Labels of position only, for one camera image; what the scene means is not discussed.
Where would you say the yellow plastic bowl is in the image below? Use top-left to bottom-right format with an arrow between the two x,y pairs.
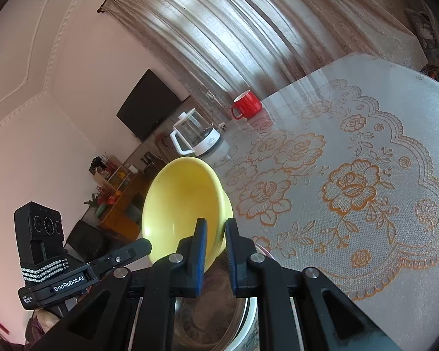
141,157 -> 234,269

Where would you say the stainless steel bowl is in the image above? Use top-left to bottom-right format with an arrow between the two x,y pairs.
172,252 -> 259,350

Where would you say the person left hand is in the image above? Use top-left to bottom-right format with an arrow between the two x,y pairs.
25,309 -> 60,344

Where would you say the wooden cabinet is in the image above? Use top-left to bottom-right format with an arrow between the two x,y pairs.
84,155 -> 154,242

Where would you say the white glass electric kettle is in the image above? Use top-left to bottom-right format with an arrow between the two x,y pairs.
170,109 -> 220,156

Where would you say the lace patterned tablecloth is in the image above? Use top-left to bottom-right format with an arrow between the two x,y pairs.
204,54 -> 439,350

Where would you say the red mug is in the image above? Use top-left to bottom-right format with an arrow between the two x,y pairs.
231,90 -> 262,120

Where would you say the beige lace curtain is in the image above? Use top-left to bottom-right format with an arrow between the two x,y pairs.
100,0 -> 427,123

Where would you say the black camera box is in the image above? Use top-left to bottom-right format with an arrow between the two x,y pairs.
14,201 -> 69,286

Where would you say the black wall television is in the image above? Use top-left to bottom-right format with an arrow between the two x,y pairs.
116,69 -> 181,141

